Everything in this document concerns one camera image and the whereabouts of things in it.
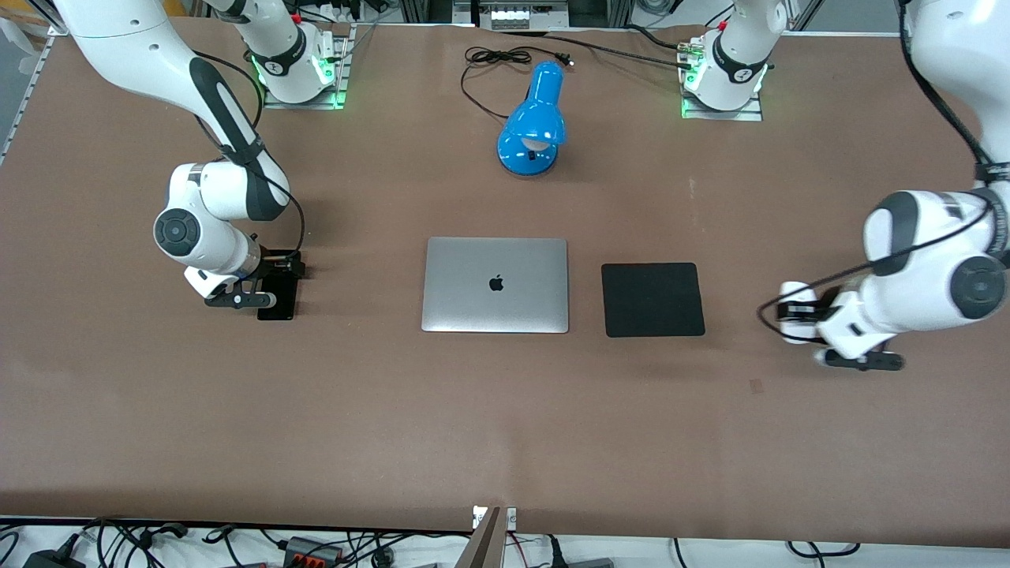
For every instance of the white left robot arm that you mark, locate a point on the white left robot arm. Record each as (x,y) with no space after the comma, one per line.
(923,268)

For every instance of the black orange connector box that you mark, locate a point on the black orange connector box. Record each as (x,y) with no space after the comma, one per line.
(314,550)

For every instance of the black plug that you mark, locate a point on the black plug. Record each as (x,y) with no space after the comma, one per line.
(555,552)

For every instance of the aluminium table edge rail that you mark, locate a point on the aluminium table edge rail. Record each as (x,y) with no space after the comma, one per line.
(22,95)

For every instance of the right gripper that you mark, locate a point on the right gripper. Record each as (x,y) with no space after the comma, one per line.
(275,269)

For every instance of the blue desk lamp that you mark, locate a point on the blue desk lamp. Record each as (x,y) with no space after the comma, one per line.
(533,118)

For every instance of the silver laptop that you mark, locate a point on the silver laptop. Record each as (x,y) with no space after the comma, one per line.
(495,284)

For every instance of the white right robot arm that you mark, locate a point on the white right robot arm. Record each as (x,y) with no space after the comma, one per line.
(118,47)

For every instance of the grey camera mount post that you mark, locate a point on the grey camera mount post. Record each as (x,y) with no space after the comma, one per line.
(485,544)

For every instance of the black smartphone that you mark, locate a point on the black smartphone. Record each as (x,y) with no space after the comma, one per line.
(278,301)

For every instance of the white power strip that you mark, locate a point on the white power strip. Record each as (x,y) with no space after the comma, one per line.
(518,16)

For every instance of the black mouse pad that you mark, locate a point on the black mouse pad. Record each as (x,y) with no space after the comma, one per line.
(653,300)

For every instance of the black power adapter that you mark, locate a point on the black power adapter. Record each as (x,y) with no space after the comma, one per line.
(55,560)

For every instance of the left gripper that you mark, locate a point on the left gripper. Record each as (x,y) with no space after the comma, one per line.
(828,306)

